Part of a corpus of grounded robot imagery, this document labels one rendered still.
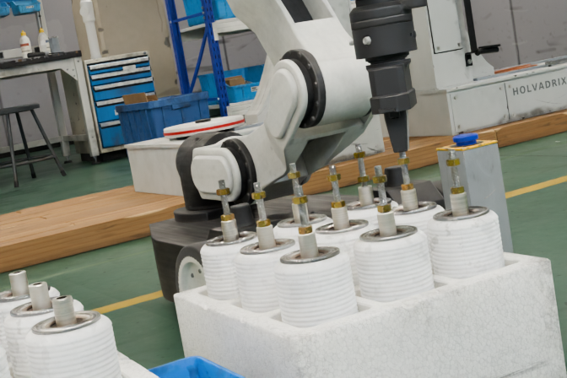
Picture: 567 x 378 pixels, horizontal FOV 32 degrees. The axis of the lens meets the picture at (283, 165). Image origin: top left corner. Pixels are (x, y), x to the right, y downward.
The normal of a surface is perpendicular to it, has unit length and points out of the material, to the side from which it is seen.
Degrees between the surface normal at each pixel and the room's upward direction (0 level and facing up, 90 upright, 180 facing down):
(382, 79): 90
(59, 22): 90
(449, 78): 90
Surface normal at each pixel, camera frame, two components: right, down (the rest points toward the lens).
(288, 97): -0.86, 0.20
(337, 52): 0.22, -0.69
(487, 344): 0.46, 0.02
